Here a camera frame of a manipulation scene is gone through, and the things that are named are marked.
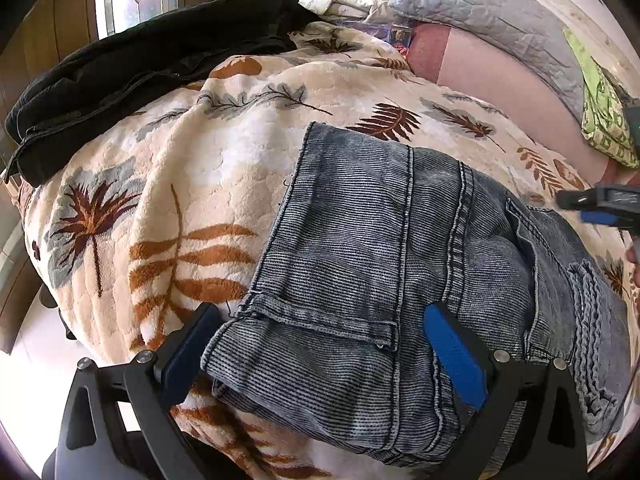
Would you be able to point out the person's right hand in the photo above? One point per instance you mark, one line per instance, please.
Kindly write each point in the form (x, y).
(634, 255)

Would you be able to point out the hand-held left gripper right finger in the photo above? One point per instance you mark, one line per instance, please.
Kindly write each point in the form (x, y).
(455, 355)

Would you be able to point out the wooden window frame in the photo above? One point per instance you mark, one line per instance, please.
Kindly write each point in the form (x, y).
(45, 35)

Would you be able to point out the green patterned cloth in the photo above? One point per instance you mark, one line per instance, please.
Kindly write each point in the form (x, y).
(607, 115)

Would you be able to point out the blue denim pants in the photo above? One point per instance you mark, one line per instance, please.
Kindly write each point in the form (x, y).
(400, 260)

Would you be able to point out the small colourful packet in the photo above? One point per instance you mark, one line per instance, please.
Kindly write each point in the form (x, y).
(401, 35)

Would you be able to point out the leaf print fleece blanket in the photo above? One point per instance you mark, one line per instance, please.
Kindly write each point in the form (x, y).
(200, 160)

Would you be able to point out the grey quilted pillow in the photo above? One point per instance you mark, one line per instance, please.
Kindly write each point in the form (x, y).
(490, 15)

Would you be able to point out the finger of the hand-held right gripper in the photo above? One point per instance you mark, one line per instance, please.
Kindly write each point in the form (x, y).
(577, 199)
(600, 218)

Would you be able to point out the black garment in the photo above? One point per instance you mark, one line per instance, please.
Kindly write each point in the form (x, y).
(130, 75)

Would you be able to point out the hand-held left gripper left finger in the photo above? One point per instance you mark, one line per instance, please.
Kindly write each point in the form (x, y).
(187, 355)

